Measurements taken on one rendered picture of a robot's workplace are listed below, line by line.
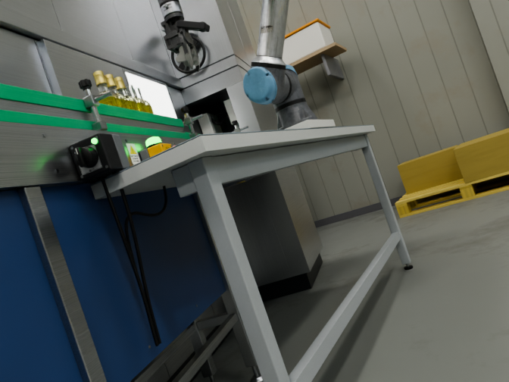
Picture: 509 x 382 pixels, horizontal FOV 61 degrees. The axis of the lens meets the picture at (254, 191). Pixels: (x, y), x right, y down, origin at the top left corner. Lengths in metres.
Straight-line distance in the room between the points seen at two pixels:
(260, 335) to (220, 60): 1.91
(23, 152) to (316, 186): 4.47
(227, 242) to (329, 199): 4.28
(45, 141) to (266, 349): 0.60
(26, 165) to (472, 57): 4.42
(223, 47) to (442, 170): 2.48
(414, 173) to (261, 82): 3.04
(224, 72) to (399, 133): 2.74
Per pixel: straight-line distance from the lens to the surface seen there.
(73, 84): 1.66
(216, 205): 0.88
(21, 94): 0.99
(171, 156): 0.88
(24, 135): 0.92
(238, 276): 0.89
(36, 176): 0.89
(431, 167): 4.29
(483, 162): 3.85
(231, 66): 2.55
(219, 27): 2.62
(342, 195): 5.08
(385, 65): 4.94
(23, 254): 0.84
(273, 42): 1.45
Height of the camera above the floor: 0.61
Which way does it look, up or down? 1 degrees up
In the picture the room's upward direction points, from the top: 19 degrees counter-clockwise
